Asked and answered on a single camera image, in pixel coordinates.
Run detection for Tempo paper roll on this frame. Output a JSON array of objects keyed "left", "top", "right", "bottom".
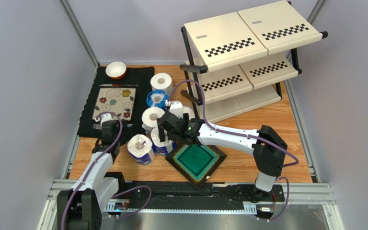
[{"left": 150, "top": 128, "right": 176, "bottom": 156}]

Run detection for dotted white paper roll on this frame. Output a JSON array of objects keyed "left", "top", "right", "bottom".
[{"left": 141, "top": 107, "right": 165, "bottom": 133}]

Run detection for dark blue roll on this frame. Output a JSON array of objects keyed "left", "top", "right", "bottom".
[{"left": 127, "top": 134, "right": 155, "bottom": 165}]

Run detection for blue paper roll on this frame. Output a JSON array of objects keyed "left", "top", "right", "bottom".
[{"left": 146, "top": 90, "right": 169, "bottom": 110}]

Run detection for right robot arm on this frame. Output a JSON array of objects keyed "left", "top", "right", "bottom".
[{"left": 157, "top": 112, "right": 288, "bottom": 203}]

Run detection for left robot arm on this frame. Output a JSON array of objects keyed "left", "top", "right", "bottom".
[{"left": 57, "top": 120, "right": 129, "bottom": 230}]

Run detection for cream three-tier shelf rack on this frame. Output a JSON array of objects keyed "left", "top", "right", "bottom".
[{"left": 180, "top": 0, "right": 328, "bottom": 123}]

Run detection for blue banded wrapped roll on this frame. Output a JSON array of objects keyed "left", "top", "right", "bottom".
[{"left": 183, "top": 106, "right": 195, "bottom": 119}]

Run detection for floral square plate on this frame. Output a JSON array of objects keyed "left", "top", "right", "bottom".
[{"left": 92, "top": 87, "right": 137, "bottom": 121}]

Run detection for green square glazed plate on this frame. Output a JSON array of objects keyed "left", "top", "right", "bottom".
[{"left": 165, "top": 144, "right": 227, "bottom": 189}]

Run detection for plain white paper roll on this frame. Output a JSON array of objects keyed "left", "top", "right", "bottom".
[{"left": 150, "top": 73, "right": 173, "bottom": 95}]

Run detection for white and orange bowl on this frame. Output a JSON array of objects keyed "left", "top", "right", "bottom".
[{"left": 105, "top": 61, "right": 127, "bottom": 80}]

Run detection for black fabric placemat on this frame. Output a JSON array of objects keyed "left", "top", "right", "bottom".
[{"left": 77, "top": 67, "right": 155, "bottom": 138}]

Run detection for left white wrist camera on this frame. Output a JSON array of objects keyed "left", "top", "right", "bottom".
[{"left": 94, "top": 113, "right": 114, "bottom": 125}]

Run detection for knife with dark handle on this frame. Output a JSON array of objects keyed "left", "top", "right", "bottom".
[{"left": 99, "top": 83, "right": 139, "bottom": 88}]

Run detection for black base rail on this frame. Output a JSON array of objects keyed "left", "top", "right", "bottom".
[{"left": 104, "top": 181, "right": 288, "bottom": 219}]

